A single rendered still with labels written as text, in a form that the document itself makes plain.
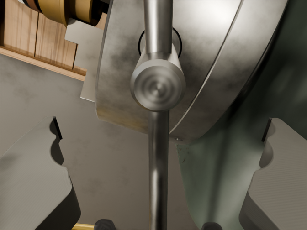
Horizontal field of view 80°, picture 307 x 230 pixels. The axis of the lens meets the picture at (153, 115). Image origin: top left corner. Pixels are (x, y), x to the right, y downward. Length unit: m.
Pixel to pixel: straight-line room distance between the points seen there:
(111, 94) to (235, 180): 0.16
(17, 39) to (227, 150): 0.55
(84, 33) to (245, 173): 0.27
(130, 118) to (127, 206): 1.99
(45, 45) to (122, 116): 0.40
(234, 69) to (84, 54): 0.21
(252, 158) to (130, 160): 1.59
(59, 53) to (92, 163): 1.41
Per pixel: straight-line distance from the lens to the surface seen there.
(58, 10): 0.30
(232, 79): 0.17
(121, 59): 0.16
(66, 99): 1.62
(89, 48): 0.30
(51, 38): 0.57
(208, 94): 0.17
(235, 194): 0.24
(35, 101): 1.75
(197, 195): 0.27
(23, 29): 0.60
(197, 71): 0.16
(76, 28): 0.30
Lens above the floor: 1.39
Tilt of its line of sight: 66 degrees down
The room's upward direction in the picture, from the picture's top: 179 degrees counter-clockwise
